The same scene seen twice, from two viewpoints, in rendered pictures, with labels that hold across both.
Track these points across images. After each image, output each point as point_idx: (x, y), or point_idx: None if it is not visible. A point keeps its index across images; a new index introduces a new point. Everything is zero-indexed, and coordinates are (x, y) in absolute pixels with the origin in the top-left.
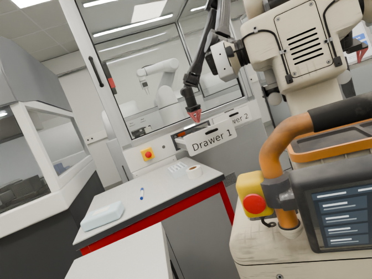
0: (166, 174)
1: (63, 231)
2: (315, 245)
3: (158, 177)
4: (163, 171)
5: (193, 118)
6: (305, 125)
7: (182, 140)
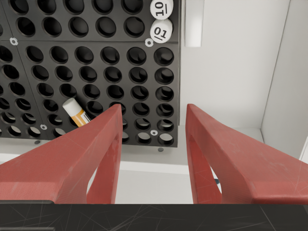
0: (189, 180)
1: None
2: None
3: (177, 198)
4: (124, 177)
5: (116, 177)
6: None
7: (144, 171)
